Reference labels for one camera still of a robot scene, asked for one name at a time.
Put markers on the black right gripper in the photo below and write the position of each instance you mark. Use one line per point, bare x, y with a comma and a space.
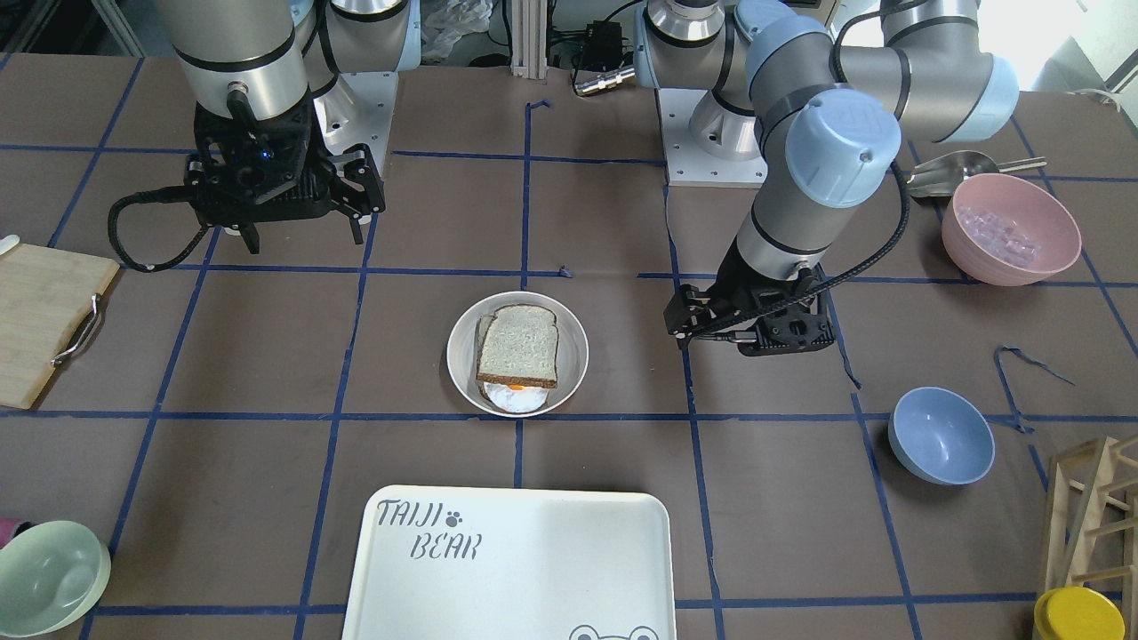
358, 175

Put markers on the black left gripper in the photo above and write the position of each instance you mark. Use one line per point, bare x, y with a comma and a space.
731, 277

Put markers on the white round plate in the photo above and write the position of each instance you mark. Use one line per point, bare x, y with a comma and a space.
572, 352

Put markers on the bread slice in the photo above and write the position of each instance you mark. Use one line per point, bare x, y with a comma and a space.
517, 345

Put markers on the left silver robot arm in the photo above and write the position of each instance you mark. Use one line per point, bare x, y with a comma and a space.
829, 122

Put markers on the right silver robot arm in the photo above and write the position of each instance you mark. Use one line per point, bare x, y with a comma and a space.
252, 61

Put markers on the fried egg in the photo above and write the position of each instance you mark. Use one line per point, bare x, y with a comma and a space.
514, 399

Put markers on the bamboo cutting board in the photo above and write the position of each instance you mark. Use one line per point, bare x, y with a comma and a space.
51, 305

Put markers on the black power adapter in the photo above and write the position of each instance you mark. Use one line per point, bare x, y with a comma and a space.
602, 48

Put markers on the blue bowl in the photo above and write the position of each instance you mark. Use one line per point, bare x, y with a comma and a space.
941, 437

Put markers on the metal scoop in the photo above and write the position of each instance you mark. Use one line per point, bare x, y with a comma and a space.
941, 176

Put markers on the ice cubes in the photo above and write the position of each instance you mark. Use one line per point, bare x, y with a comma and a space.
997, 236

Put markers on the pink bowl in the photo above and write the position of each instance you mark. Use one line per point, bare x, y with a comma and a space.
1038, 215

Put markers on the cream Taiji Bear tray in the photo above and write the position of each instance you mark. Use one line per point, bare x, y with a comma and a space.
439, 562

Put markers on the green bowl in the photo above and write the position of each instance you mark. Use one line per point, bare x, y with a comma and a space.
51, 575

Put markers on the wooden rack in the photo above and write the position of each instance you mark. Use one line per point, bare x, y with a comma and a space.
1089, 534

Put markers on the yellow lid container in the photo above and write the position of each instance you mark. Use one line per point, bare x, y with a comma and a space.
1076, 612

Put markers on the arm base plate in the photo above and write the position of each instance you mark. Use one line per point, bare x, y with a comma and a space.
707, 144
359, 109

